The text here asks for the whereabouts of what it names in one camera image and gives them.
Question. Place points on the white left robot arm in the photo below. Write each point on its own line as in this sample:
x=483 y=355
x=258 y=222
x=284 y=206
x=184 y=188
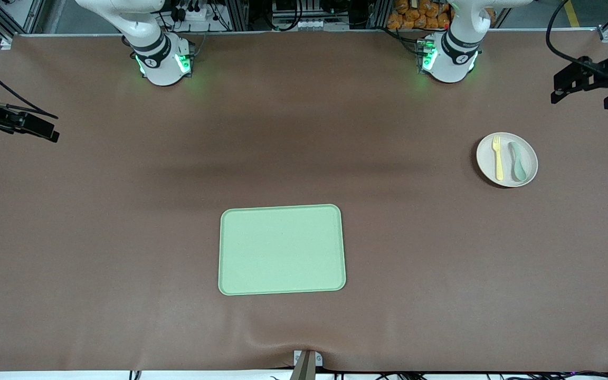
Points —
x=452 y=58

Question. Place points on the brown table cover mat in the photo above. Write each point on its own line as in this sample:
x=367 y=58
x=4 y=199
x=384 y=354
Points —
x=124 y=237

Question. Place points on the sage green plastic spoon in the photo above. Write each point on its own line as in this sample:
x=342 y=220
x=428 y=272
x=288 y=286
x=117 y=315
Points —
x=520 y=170

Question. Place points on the yellow plastic fork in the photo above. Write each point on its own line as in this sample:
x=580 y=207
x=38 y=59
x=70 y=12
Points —
x=498 y=163

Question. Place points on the grey arm base connector box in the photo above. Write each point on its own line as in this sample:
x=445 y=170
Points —
x=187 y=58
x=425 y=55

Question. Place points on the orange snack bag pile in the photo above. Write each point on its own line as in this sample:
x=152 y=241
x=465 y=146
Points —
x=415 y=16

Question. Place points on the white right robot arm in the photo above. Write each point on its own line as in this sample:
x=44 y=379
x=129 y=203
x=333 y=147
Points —
x=161 y=68

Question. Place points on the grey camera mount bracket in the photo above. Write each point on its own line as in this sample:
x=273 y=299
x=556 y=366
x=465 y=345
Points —
x=306 y=365

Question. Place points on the cream round plate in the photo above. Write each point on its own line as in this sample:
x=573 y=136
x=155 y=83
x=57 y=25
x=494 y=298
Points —
x=486 y=163

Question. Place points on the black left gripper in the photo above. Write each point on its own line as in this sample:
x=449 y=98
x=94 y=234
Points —
x=606 y=71

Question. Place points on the white power strip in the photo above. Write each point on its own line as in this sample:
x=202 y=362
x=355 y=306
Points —
x=196 y=14

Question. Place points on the white terminal block row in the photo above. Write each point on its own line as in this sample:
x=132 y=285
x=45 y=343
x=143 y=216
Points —
x=309 y=25

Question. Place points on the light green rectangular tray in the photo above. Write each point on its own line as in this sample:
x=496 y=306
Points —
x=283 y=248

